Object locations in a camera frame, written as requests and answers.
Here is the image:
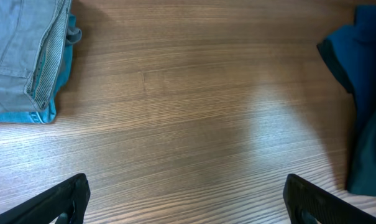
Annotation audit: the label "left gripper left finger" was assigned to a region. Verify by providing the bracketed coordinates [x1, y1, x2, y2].
[0, 173, 91, 224]

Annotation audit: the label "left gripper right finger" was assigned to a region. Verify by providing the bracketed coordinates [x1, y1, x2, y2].
[283, 174, 376, 224]

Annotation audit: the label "blue folded denim shorts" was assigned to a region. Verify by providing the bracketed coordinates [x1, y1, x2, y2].
[0, 14, 81, 124]

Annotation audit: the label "blue polo shirt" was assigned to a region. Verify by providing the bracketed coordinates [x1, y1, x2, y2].
[317, 5, 376, 197]

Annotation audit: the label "grey folded shorts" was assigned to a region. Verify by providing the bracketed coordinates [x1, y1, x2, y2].
[0, 0, 72, 113]

